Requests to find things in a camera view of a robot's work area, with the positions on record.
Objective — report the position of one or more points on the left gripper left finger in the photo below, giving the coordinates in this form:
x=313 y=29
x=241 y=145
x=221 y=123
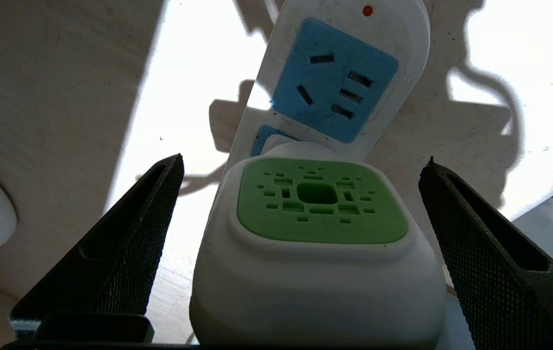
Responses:
x=126 y=257

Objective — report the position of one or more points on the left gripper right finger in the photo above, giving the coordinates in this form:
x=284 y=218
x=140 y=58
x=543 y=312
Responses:
x=490 y=272

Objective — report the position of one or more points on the white green mosquito repellent device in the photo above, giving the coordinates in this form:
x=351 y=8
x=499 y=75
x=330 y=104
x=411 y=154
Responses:
x=315 y=272

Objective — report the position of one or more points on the white blue power strip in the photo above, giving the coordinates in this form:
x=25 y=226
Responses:
x=335 y=78

